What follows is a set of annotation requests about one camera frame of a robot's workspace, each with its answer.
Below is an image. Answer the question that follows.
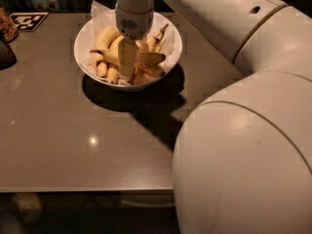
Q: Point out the large yellow banana left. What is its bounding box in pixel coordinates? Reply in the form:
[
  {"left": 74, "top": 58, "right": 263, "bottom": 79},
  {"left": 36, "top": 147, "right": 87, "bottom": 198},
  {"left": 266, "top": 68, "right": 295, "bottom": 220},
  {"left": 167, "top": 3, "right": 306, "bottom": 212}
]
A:
[{"left": 92, "top": 25, "right": 120, "bottom": 78}]

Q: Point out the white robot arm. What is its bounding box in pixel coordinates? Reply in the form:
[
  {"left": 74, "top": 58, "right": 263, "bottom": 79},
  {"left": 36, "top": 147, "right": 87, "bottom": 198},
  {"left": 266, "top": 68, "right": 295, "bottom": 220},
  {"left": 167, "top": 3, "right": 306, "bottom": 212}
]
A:
[{"left": 116, "top": 0, "right": 312, "bottom": 234}]

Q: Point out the brown patterned jar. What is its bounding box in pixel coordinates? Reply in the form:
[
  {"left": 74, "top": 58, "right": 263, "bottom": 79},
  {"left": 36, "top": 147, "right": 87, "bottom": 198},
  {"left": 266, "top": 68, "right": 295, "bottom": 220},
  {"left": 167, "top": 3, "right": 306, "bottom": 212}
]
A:
[{"left": 0, "top": 7, "right": 19, "bottom": 42}]

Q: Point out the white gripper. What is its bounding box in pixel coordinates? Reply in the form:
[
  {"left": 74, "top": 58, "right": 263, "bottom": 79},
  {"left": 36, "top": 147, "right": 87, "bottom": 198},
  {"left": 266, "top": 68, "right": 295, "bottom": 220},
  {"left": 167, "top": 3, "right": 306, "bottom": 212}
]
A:
[{"left": 115, "top": 6, "right": 154, "bottom": 82}]

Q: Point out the small yellow banana bottom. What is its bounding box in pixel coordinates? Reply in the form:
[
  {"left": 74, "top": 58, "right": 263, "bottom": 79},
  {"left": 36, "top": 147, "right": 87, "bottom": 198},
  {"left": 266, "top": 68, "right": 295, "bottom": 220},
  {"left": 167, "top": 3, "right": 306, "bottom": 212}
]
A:
[{"left": 130, "top": 69, "right": 150, "bottom": 85}]

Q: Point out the dark round container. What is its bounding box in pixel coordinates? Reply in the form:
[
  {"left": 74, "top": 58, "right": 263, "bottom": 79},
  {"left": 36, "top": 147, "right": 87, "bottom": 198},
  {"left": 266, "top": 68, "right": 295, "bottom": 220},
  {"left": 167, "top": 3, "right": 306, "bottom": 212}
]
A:
[{"left": 0, "top": 31, "right": 17, "bottom": 69}]

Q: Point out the black white marker tag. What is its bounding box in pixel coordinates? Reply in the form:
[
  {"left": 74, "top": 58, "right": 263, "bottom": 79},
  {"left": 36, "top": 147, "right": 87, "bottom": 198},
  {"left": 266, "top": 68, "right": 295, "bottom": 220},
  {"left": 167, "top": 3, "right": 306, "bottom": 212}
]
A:
[{"left": 11, "top": 12, "right": 49, "bottom": 32}]

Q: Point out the white ceramic bowl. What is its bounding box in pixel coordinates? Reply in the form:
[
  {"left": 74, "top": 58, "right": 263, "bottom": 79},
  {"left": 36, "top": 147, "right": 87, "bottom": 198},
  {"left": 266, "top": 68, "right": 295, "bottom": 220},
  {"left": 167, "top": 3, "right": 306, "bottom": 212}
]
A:
[{"left": 73, "top": 7, "right": 183, "bottom": 93}]

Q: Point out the yellow banana with stem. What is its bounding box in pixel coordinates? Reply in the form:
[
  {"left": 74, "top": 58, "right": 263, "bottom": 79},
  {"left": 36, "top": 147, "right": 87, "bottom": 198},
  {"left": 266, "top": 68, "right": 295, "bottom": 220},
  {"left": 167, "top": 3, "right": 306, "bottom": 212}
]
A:
[{"left": 137, "top": 23, "right": 169, "bottom": 53}]

